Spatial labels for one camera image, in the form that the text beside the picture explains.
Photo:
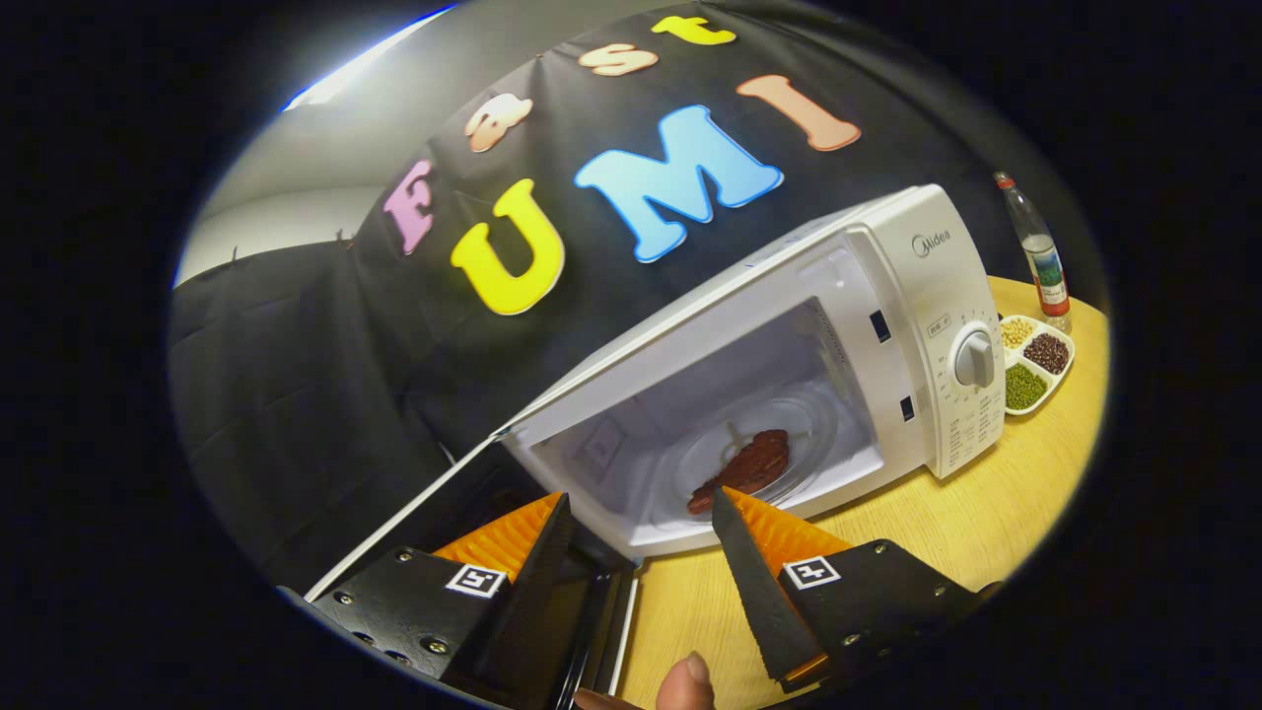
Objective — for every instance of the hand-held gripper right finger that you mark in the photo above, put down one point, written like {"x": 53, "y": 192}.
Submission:
{"x": 754, "y": 582}

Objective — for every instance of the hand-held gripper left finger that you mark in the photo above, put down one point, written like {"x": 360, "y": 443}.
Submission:
{"x": 527, "y": 592}

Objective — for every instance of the brown meat piece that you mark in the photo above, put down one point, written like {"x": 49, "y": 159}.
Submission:
{"x": 754, "y": 463}

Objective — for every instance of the white toaster oven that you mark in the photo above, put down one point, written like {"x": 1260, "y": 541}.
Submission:
{"x": 917, "y": 286}

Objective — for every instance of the glass turntable plate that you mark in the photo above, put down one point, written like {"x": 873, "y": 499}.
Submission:
{"x": 813, "y": 434}

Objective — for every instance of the white divided bean dish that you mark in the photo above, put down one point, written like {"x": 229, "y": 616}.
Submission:
{"x": 1030, "y": 365}

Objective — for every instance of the glass bottle with red cap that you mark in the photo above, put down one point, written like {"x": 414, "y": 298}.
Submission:
{"x": 1045, "y": 271}

